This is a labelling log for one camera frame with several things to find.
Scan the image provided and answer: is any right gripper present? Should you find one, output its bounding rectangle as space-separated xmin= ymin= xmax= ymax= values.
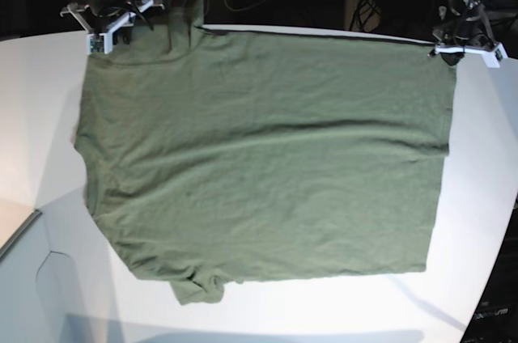
xmin=59 ymin=0 xmax=165 ymax=44

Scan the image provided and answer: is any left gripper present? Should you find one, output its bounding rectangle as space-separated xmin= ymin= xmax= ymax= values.
xmin=428 ymin=21 xmax=503 ymax=65

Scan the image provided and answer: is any olive green t-shirt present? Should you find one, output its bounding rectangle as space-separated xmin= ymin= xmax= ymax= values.
xmin=75 ymin=9 xmax=456 ymax=304

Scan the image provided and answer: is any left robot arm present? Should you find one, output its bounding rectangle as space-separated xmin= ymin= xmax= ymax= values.
xmin=428 ymin=0 xmax=507 ymax=68

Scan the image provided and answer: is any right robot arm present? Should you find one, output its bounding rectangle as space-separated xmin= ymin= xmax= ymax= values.
xmin=60 ymin=0 xmax=164 ymax=55

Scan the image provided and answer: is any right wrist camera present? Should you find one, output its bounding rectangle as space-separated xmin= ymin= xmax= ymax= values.
xmin=86 ymin=33 xmax=113 ymax=55

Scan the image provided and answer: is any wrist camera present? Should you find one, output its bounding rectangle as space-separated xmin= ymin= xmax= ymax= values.
xmin=482 ymin=43 xmax=508 ymax=69
xmin=86 ymin=33 xmax=113 ymax=55

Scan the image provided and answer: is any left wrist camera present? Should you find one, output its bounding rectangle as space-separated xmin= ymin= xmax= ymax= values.
xmin=482 ymin=43 xmax=508 ymax=69

